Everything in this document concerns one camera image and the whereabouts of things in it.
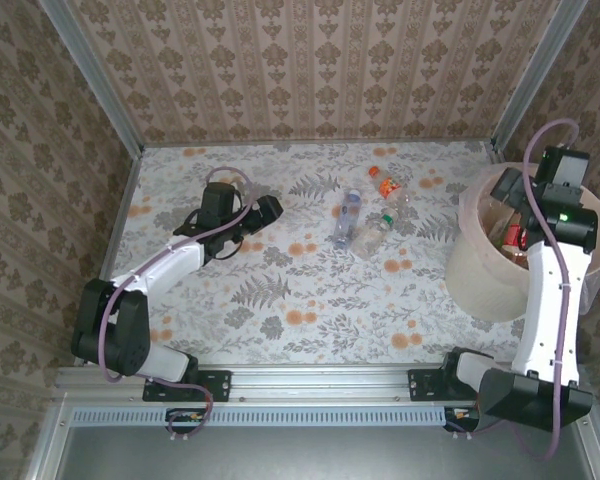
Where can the red label cola bottle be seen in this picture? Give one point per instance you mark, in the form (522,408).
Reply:
(515,235)

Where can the grey table back rail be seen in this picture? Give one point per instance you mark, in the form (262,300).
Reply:
(330,143)

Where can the orange cap clear bottle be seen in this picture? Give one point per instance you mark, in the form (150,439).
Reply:
(389,187)

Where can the aluminium front frame rail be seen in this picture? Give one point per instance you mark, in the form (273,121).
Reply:
(320,382)

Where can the pale blue water bottle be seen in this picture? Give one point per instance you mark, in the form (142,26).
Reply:
(347,215)

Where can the round pink waste bin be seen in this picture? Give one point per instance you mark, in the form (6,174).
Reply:
(480,280)

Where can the green cap clear bottle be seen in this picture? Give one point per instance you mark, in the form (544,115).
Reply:
(372,237)

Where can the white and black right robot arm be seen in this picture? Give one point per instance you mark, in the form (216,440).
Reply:
(540,310)

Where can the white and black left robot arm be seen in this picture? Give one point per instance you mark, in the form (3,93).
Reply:
(120,330)

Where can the aluminium frame post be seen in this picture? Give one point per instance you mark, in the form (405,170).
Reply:
(92,75)
(540,72)

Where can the grey metal sheet panel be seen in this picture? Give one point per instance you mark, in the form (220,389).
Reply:
(330,455)

